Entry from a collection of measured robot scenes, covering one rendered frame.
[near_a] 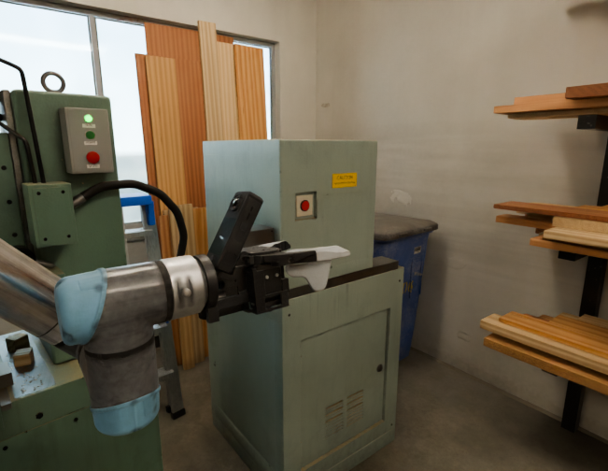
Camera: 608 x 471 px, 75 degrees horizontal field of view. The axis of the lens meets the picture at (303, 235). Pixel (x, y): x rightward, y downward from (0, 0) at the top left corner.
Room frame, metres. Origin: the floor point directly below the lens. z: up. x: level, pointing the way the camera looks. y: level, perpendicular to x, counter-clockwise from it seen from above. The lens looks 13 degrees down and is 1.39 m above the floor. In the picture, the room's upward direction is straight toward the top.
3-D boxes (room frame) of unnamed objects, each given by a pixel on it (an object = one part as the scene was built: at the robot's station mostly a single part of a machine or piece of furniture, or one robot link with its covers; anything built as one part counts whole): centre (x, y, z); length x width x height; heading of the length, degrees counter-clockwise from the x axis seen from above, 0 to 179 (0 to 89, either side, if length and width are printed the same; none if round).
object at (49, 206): (0.97, 0.63, 1.23); 0.09 x 0.08 x 0.15; 133
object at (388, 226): (2.40, -0.42, 0.48); 0.64 x 0.54 x 0.97; 40
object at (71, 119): (1.05, 0.56, 1.40); 0.10 x 0.06 x 0.16; 133
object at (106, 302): (0.42, 0.21, 1.21); 0.11 x 0.08 x 0.09; 127
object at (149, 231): (1.86, 0.80, 0.58); 0.27 x 0.25 x 1.16; 40
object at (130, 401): (0.44, 0.22, 1.12); 0.11 x 0.08 x 0.11; 37
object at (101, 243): (1.14, 0.68, 1.16); 0.22 x 0.22 x 0.72; 43
